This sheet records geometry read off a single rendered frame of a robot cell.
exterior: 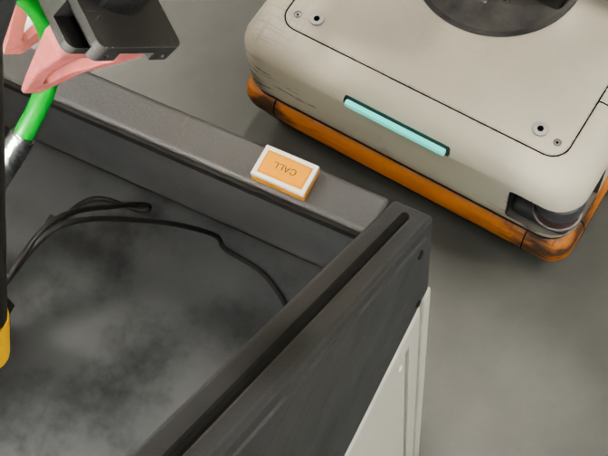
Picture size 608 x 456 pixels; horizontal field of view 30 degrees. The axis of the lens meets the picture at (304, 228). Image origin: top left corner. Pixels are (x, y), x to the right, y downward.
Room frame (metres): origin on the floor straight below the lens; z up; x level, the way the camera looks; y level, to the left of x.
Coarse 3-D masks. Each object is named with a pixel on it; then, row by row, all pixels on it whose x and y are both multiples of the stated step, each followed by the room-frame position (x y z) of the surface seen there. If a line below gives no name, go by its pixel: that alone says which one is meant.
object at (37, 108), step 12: (24, 0) 0.41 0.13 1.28; (36, 0) 0.42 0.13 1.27; (24, 12) 0.42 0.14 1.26; (36, 12) 0.42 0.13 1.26; (36, 24) 0.42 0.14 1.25; (48, 24) 0.42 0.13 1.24; (36, 96) 0.41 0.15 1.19; (48, 96) 0.41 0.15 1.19; (36, 108) 0.40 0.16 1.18; (48, 108) 0.40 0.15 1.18; (24, 120) 0.40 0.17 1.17; (36, 120) 0.40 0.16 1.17; (24, 132) 0.39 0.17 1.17; (36, 132) 0.40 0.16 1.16
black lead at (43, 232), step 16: (80, 208) 0.42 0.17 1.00; (96, 208) 0.43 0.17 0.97; (112, 208) 0.45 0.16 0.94; (128, 208) 0.50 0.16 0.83; (144, 208) 0.49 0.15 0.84; (48, 224) 0.40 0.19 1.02; (64, 224) 0.40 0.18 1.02; (176, 224) 0.44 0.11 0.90; (32, 240) 0.39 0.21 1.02; (240, 256) 0.43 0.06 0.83; (16, 272) 0.38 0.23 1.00; (272, 288) 0.39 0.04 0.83
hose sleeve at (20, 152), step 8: (8, 136) 0.40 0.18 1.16; (16, 136) 0.39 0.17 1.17; (8, 144) 0.39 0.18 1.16; (16, 144) 0.39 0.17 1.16; (24, 144) 0.39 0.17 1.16; (32, 144) 0.39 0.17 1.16; (8, 152) 0.39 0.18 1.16; (16, 152) 0.39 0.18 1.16; (24, 152) 0.39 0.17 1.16; (8, 160) 0.38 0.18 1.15; (16, 160) 0.38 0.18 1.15; (8, 168) 0.38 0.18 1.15; (16, 168) 0.38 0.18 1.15; (8, 176) 0.38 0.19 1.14; (8, 184) 0.38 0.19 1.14
